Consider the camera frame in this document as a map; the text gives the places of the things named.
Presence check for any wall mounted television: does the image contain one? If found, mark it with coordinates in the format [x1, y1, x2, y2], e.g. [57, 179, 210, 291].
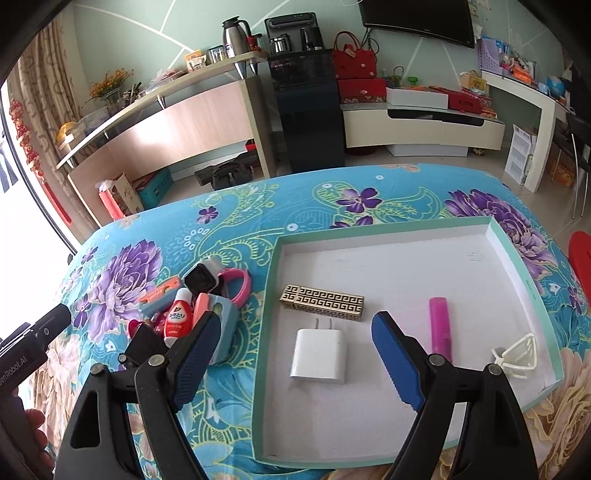
[359, 0, 475, 48]

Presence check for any red handbag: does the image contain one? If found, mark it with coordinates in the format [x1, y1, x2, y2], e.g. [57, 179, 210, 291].
[332, 31, 377, 80]

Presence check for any purple lighter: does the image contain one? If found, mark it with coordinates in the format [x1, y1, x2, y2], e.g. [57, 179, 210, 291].
[429, 297, 453, 361]

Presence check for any floral blue tablecloth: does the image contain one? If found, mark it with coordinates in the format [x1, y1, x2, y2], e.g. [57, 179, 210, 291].
[34, 164, 590, 479]

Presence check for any red gift box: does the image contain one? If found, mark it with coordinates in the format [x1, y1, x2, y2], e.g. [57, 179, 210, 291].
[338, 78, 387, 103]

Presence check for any red plastic stool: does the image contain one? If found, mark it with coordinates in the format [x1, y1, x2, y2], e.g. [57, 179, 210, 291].
[568, 231, 591, 283]

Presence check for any person's hand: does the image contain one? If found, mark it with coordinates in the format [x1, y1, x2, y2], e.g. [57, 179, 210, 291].
[24, 409, 55, 470]

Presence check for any orange flower bouquet vase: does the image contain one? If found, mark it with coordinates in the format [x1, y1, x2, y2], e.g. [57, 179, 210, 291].
[89, 68, 133, 115]

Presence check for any white plastic clip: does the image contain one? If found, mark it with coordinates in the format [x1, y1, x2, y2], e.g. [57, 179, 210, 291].
[492, 332, 538, 379]

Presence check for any black toy car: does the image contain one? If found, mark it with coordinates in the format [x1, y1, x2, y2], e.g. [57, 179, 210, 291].
[117, 353, 127, 371]

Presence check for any white USB wall charger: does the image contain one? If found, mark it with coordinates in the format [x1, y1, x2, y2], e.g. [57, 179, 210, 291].
[290, 318, 348, 384]

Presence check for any white smartwatch black screen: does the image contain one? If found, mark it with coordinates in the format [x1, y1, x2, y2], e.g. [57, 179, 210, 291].
[182, 257, 223, 296]

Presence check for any black metal chair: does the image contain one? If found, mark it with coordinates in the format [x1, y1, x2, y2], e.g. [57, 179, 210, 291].
[551, 112, 590, 218]

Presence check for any steel thermos jug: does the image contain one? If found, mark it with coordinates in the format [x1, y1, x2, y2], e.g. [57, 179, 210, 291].
[222, 16, 252, 58]

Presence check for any teal storage crate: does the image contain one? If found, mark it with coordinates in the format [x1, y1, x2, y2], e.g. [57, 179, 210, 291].
[133, 168, 173, 209]

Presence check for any gold patterned lighter box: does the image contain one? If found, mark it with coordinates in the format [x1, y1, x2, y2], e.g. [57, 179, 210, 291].
[280, 284, 365, 321]

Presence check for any teal shallow box tray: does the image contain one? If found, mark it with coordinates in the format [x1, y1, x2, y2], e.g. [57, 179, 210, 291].
[250, 216, 565, 470]

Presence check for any white flat box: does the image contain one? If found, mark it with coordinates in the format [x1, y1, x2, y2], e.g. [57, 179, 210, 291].
[386, 88, 449, 109]

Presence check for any black water dispenser cabinet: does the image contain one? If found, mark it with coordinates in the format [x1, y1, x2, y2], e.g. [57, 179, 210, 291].
[264, 12, 345, 173]

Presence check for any white side desk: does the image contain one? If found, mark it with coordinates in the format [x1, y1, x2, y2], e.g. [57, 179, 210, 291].
[482, 71, 568, 193]

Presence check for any cream TV stand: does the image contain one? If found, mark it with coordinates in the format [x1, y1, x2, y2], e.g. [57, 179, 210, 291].
[341, 103, 505, 157]

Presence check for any red gift bag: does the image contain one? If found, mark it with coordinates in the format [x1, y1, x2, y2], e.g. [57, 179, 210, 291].
[96, 173, 144, 221]

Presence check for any black bag on floor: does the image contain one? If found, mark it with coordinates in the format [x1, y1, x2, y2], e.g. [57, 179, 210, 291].
[194, 151, 259, 190]

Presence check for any pink pup toy figure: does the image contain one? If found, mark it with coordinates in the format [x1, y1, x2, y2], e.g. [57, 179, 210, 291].
[127, 312, 166, 339]

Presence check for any orange blue carrot knife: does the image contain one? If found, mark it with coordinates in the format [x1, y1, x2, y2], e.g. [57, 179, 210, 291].
[138, 276, 181, 304]

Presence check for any red hanging ornament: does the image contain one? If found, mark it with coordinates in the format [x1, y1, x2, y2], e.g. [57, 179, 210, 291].
[9, 99, 72, 225]

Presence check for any wooden desk with shelf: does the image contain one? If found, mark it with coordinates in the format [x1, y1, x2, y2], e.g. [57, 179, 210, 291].
[57, 51, 276, 227]

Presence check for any red stain remover bottle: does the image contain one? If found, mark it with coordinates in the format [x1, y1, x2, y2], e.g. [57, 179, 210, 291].
[164, 288, 192, 347]

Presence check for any pink blue foam toy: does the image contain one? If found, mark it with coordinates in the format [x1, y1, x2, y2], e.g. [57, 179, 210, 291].
[192, 293, 238, 365]

